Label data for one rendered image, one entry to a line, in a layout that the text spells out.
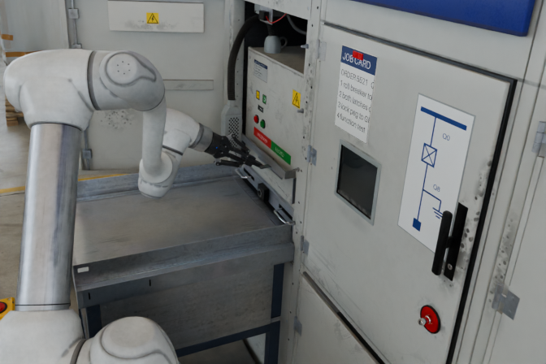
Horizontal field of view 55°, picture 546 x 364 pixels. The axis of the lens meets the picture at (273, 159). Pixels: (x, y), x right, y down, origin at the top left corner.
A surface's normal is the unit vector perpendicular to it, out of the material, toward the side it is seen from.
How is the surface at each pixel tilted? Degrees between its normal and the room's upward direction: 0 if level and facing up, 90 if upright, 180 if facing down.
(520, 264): 90
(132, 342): 2
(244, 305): 90
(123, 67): 60
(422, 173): 90
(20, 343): 51
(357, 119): 90
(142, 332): 3
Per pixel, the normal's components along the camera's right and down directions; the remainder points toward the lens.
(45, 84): 0.00, -0.14
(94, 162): 0.15, 0.39
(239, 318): 0.42, 0.37
